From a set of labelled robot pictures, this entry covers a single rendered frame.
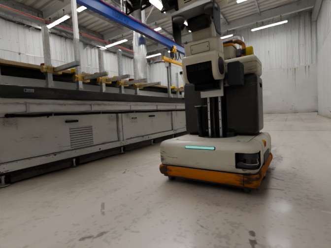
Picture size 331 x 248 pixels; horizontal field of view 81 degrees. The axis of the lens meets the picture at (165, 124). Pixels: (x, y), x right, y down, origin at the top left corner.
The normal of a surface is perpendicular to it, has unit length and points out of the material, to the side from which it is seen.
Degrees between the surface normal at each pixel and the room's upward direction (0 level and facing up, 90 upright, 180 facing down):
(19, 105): 90
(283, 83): 90
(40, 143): 85
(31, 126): 91
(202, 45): 98
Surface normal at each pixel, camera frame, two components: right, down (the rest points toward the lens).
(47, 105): 0.84, -0.02
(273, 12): -0.54, 0.07
